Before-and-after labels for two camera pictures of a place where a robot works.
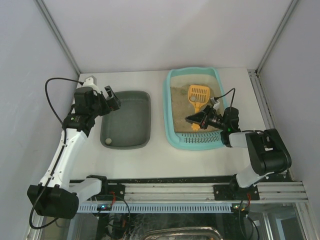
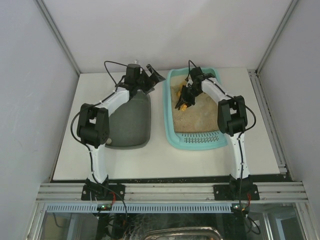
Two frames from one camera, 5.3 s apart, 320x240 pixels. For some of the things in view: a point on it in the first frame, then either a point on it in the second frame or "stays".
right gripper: (205, 120) -> (186, 95)
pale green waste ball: (108, 141) stays
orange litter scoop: (197, 95) -> (187, 99)
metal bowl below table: (187, 233) stays
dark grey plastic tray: (128, 127) stays
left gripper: (107, 103) -> (149, 80)
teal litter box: (190, 140) stays
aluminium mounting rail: (200, 191) stays
